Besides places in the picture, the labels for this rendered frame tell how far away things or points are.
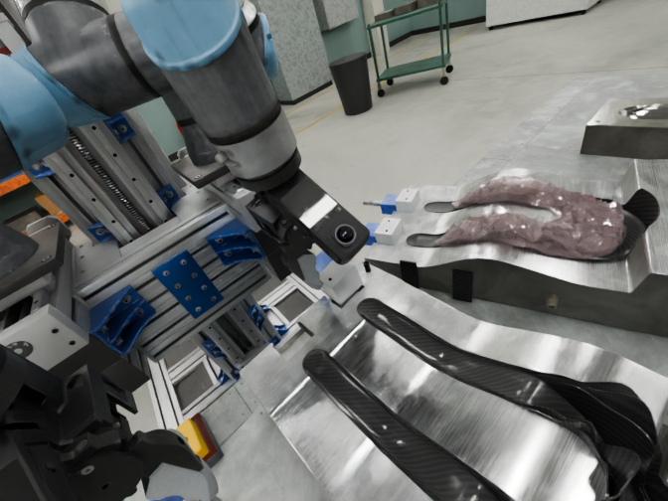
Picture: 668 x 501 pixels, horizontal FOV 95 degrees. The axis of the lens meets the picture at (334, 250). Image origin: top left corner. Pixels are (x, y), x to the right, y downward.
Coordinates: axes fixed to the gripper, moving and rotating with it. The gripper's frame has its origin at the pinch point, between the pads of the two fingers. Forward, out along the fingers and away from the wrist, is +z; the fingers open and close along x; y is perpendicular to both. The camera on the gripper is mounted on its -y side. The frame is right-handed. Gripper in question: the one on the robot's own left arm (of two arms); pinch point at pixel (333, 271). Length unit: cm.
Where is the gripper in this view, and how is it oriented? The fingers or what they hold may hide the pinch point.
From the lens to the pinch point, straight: 46.0
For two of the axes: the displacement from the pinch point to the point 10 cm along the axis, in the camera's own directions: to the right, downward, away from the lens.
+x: -6.7, 6.9, -2.9
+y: -6.9, -4.2, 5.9
